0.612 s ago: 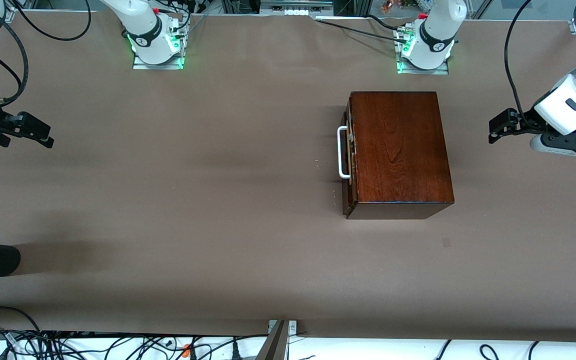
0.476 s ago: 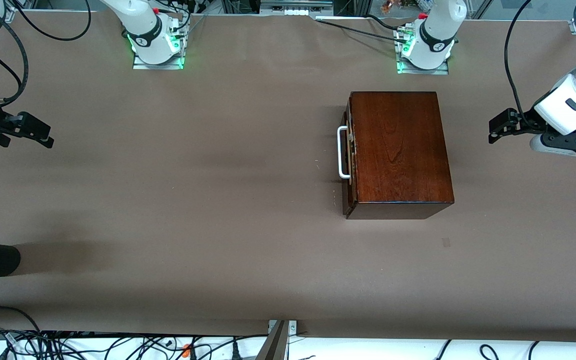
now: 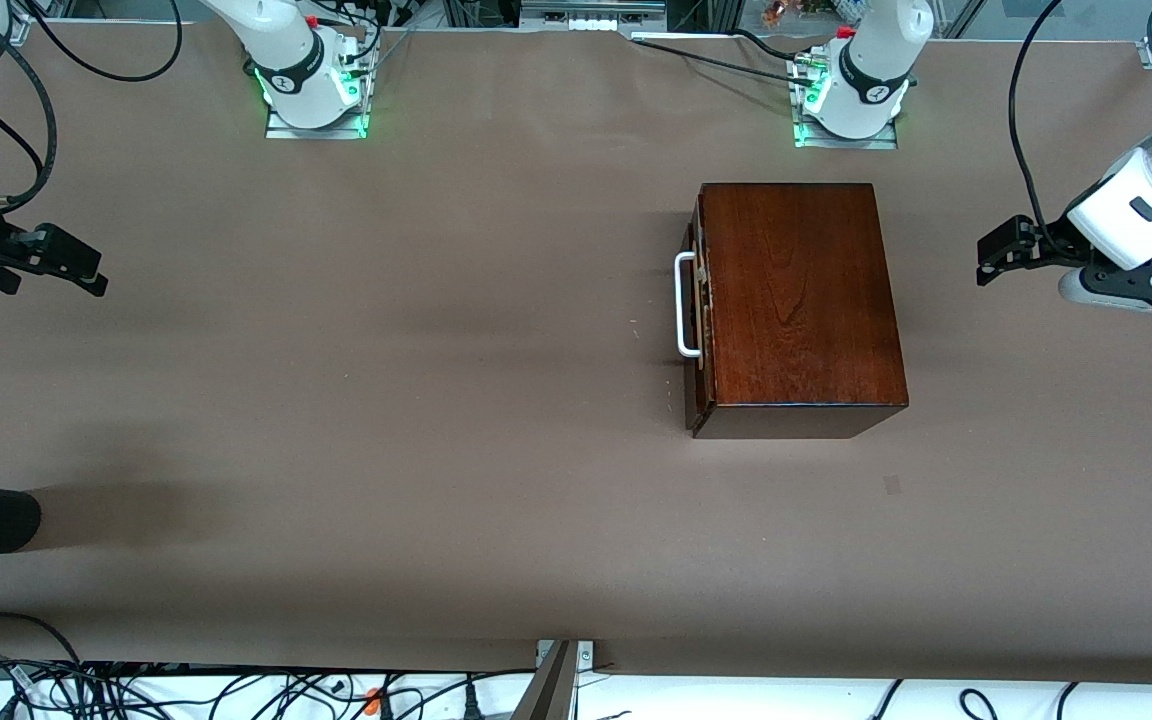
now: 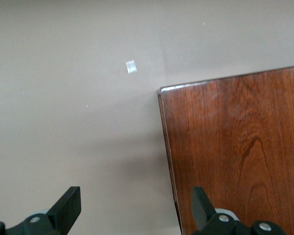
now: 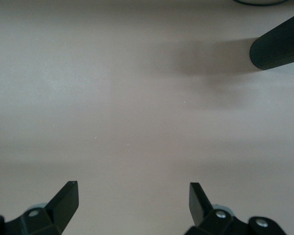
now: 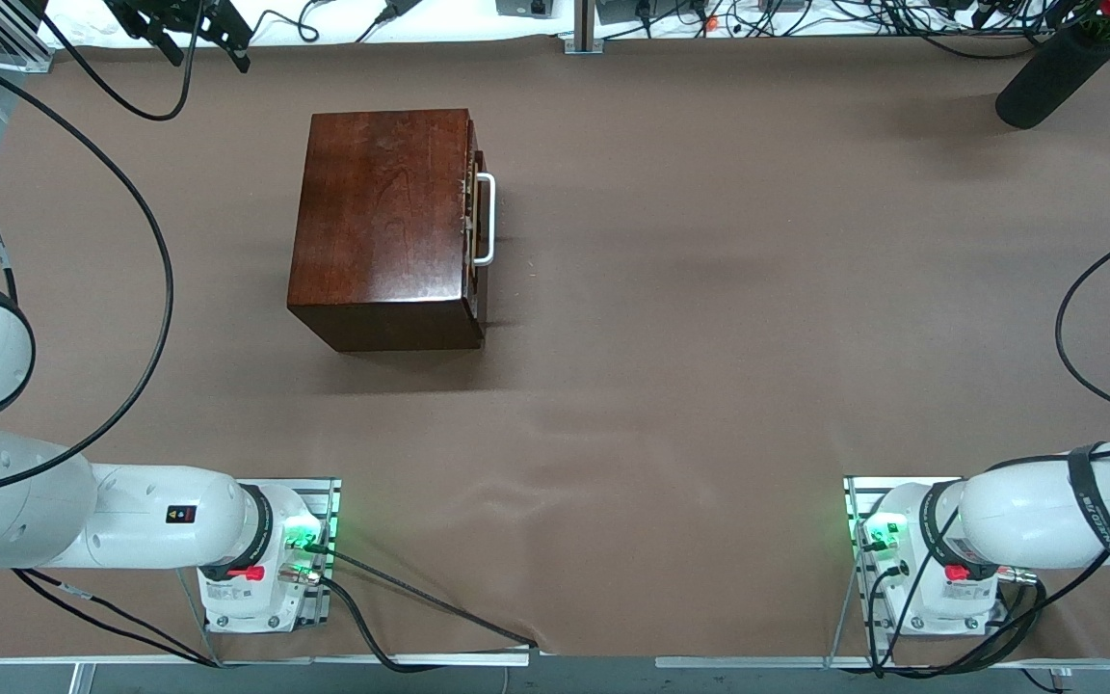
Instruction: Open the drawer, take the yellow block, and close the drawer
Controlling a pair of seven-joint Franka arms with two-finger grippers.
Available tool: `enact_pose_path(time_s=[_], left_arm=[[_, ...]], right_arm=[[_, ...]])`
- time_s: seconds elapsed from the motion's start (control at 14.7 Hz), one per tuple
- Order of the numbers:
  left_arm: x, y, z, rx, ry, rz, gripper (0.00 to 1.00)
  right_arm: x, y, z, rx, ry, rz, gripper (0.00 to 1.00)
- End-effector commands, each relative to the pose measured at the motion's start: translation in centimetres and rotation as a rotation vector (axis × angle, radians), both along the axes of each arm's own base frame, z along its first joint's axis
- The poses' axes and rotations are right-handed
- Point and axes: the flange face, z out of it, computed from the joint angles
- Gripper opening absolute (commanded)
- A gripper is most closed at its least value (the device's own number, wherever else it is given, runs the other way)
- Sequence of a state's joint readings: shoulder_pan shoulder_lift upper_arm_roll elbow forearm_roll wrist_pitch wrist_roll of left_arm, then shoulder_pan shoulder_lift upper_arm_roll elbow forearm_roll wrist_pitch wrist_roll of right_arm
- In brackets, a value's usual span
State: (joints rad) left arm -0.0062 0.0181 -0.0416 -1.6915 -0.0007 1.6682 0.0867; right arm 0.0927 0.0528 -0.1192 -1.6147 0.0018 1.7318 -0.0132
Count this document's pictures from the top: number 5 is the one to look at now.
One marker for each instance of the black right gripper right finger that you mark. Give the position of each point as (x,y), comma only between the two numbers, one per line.
(198,208)

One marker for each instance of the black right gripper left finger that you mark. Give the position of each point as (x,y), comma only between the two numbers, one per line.
(63,208)

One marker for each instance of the black ribbed cylinder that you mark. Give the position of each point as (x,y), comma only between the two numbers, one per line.
(279,46)

